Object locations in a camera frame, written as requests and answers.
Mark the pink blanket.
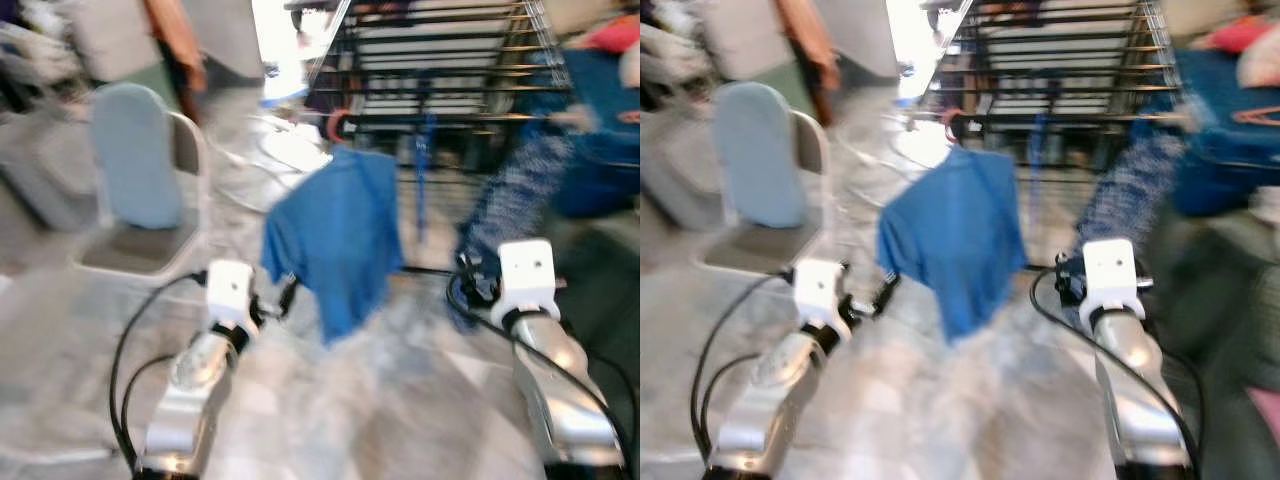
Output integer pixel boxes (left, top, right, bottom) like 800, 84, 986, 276
1245, 389, 1280, 432

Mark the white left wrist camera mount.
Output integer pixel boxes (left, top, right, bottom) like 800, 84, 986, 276
794, 259, 850, 330
204, 259, 257, 330

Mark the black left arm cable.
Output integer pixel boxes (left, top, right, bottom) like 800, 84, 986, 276
689, 271, 797, 472
699, 352, 762, 467
107, 271, 209, 472
119, 350, 182, 467

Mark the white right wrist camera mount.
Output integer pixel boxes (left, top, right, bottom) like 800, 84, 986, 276
1081, 237, 1142, 320
497, 239, 560, 320

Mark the white pillow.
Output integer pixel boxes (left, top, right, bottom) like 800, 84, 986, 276
1235, 40, 1280, 92

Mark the dark green sofa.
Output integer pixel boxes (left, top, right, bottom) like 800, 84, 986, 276
1150, 200, 1280, 480
545, 215, 641, 480

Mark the blue suitcase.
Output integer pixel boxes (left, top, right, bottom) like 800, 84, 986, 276
1165, 50, 1280, 217
545, 50, 641, 217

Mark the light blue cushion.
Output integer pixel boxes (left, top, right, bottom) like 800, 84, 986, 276
89, 81, 187, 232
711, 81, 810, 232

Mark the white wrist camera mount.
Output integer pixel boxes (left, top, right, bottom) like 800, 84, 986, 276
497, 239, 560, 320
1081, 237, 1142, 320
204, 259, 257, 330
794, 259, 850, 330

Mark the blue plaid shirt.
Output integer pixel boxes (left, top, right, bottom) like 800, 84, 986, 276
450, 130, 577, 332
1075, 130, 1187, 302

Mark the red cloth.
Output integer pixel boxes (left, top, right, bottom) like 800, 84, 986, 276
575, 15, 641, 57
1200, 15, 1280, 57

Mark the white grey folding chair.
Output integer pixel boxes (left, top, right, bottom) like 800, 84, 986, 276
72, 85, 212, 282
700, 85, 832, 282

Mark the peach hanging garment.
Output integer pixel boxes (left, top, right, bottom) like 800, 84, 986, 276
140, 0, 207, 97
775, 0, 842, 97

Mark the black metal drying rack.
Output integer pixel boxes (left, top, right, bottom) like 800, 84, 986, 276
290, 0, 582, 202
920, 0, 1192, 202

